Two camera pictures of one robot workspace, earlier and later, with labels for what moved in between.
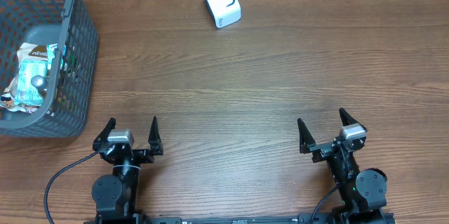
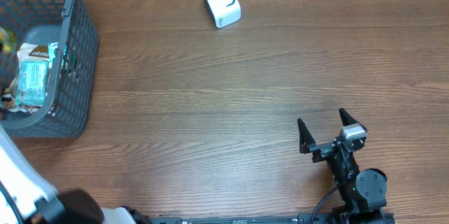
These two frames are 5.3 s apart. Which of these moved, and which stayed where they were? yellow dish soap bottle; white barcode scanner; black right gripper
Moved: yellow dish soap bottle
Stayed: white barcode scanner; black right gripper
